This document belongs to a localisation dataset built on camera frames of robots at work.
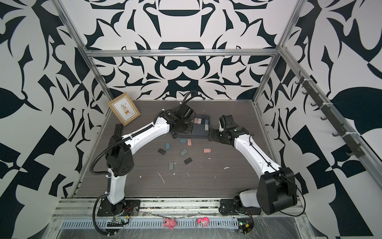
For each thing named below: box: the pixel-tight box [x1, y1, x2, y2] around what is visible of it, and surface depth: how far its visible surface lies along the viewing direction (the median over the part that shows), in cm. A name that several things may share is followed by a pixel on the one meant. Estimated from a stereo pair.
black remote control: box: [114, 123, 123, 137], surface depth 104 cm
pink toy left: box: [162, 218, 178, 231], surface depth 70 cm
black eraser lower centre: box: [183, 157, 193, 165], surface depth 92 cm
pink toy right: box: [196, 217, 210, 229], surface depth 72 cm
